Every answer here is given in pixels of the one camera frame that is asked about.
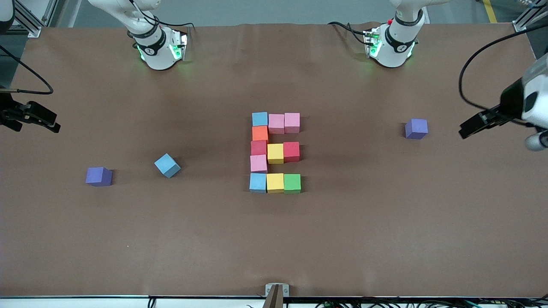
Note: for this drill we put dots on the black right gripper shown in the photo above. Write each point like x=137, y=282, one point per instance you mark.
x=7, y=112

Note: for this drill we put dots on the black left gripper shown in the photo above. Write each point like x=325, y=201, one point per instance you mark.
x=509, y=101

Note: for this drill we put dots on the pink foam cube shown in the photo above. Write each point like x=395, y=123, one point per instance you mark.
x=292, y=122
x=258, y=164
x=276, y=124

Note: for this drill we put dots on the red foam cube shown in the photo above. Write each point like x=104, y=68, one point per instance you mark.
x=291, y=152
x=259, y=148

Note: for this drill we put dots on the green foam cube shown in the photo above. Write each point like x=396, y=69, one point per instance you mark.
x=292, y=184

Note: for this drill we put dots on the yellow foam cube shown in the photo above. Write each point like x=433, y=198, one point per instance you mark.
x=275, y=183
x=275, y=154

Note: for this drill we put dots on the blue foam cube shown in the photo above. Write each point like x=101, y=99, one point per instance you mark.
x=258, y=183
x=260, y=119
x=167, y=165

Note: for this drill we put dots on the orange foam cube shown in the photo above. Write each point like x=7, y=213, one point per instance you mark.
x=260, y=134

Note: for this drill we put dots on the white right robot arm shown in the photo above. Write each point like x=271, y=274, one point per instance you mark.
x=158, y=47

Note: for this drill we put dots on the arm base connector plate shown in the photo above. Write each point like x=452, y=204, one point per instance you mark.
x=182, y=47
x=371, y=42

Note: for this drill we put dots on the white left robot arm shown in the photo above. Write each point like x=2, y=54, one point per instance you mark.
x=400, y=42

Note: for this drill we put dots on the purple foam cube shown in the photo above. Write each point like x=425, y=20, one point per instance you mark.
x=416, y=128
x=99, y=176

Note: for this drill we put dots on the brown table mat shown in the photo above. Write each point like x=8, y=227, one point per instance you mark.
x=257, y=256

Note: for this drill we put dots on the aluminium frame post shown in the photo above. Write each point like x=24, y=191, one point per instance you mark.
x=30, y=23
x=528, y=17

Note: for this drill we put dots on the grey metal bracket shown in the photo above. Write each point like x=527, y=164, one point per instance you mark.
x=277, y=293

